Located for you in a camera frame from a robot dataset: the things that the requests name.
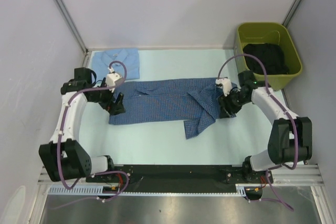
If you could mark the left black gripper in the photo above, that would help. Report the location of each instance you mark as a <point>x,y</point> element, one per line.
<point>108,105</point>

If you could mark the white slotted cable duct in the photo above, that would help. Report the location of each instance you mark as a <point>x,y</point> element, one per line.
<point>84,190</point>

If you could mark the black clothes in bin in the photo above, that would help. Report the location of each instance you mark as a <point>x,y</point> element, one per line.
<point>271,56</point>

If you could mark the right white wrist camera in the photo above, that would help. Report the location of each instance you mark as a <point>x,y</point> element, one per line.
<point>225,84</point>

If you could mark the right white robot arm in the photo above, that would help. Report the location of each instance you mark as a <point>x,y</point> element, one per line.
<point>290,138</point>

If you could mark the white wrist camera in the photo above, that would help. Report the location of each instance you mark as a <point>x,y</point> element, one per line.
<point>225,84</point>
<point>113,79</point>

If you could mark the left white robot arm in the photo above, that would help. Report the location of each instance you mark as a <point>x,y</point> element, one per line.
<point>63,157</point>

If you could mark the blue checkered long sleeve shirt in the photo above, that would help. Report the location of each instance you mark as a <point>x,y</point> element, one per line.
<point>194,101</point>

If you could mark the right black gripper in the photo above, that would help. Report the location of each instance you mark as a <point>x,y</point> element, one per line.
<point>226,107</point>

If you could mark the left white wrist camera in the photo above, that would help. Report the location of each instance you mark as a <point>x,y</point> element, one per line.
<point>113,79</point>

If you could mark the light blue folded shirt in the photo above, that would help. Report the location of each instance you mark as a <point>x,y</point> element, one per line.
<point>101,60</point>

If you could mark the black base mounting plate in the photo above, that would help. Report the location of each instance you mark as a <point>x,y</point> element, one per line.
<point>182,179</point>

